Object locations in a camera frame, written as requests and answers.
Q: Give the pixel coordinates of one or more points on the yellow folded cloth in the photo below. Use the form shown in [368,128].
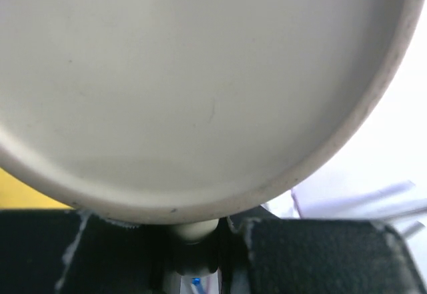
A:
[17,195]

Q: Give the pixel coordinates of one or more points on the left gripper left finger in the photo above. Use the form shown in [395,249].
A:
[67,251]

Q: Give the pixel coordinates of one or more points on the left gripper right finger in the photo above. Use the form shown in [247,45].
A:
[322,256]

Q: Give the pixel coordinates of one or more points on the white mug green interior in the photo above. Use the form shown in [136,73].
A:
[181,112]

